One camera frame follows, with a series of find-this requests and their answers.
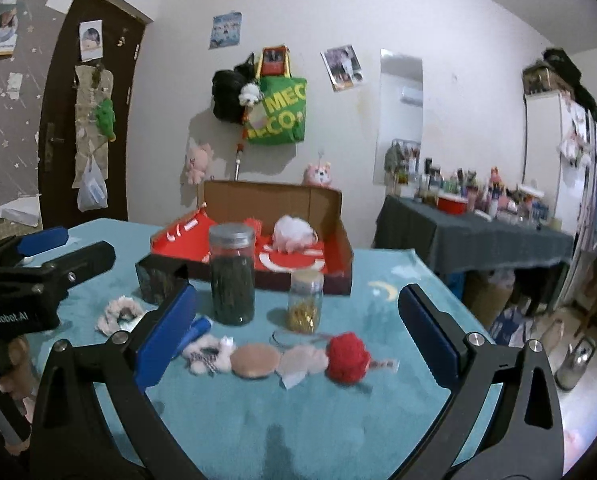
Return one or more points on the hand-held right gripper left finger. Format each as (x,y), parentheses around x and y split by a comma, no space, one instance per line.
(166,332)

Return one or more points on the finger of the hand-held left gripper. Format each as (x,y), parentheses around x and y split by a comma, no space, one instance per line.
(78,262)
(43,240)

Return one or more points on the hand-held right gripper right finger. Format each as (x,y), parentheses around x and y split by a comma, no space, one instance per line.
(428,330)

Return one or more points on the white fluffy scrunchie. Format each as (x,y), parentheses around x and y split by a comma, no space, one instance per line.
(109,316)

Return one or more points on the red pompom with tag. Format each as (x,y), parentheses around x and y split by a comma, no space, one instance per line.
(347,360)

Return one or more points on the beige round powder puff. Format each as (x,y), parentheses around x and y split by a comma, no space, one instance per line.
(255,360)

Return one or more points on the pale pink powder puff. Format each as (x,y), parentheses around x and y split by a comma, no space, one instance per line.
(301,362)

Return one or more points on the brown cardboard box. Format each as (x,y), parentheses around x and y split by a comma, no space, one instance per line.
(258,200)

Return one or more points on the person's left hand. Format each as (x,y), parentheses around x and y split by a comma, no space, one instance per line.
(18,375)

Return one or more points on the white paper sheet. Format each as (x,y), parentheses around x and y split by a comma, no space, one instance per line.
(13,212)

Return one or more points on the black square box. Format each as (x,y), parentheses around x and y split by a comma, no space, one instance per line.
(156,280)

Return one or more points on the cardboard box under table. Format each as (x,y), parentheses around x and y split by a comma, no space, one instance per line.
(483,300)

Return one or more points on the white plastic bag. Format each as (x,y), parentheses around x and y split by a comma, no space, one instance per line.
(92,190)

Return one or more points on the tall glass jar dark contents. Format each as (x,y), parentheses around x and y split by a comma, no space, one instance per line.
(232,285)

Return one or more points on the blue shopping bag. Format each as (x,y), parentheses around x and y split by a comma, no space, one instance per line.
(511,325)

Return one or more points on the red printed cloth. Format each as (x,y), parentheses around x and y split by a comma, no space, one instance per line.
(178,242)

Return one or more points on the side table with grey cloth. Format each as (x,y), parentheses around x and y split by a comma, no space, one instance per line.
(478,245)

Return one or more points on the beige thermos bottle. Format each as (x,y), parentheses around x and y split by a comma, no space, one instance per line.
(551,336)

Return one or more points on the small glass jar gold clips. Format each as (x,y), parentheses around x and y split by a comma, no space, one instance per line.
(305,310)

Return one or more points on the red basin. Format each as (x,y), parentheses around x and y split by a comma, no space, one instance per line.
(452,205)

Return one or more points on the dark brown door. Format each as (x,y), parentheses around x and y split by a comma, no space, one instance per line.
(123,135)

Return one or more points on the beige hanging organizer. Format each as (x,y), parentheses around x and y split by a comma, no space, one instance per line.
(86,110)

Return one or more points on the green plush toy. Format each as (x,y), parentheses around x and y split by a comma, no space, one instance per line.
(105,117)

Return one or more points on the group of bottles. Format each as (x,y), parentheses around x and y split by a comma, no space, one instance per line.
(498,195)

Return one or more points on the pink plush toy with face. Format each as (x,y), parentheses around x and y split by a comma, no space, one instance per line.
(317,175)

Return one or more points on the red tassel pendant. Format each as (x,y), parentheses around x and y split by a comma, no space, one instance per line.
(238,155)

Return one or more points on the door photo poster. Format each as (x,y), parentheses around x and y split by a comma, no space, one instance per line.
(91,40)

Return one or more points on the white wardrobe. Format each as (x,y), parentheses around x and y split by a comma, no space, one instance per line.
(543,150)

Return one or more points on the black backpack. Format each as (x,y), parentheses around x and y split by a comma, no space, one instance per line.
(226,95)

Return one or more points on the green tote bag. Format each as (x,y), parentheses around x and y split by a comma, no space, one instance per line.
(278,110)

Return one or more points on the patterned storage box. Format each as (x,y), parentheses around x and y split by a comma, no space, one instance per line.
(541,80)

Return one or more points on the red framed picture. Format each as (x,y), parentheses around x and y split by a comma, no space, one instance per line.
(274,60)

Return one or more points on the black bag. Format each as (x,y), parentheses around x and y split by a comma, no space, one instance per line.
(571,72)

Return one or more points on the wall mirror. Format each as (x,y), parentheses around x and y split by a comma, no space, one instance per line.
(398,125)

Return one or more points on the pale wall poster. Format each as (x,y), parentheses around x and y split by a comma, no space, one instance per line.
(3,25)

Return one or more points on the blue wall poster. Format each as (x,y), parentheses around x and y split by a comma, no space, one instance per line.
(226,30)

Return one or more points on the photo wall poster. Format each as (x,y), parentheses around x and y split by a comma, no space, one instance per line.
(342,67)

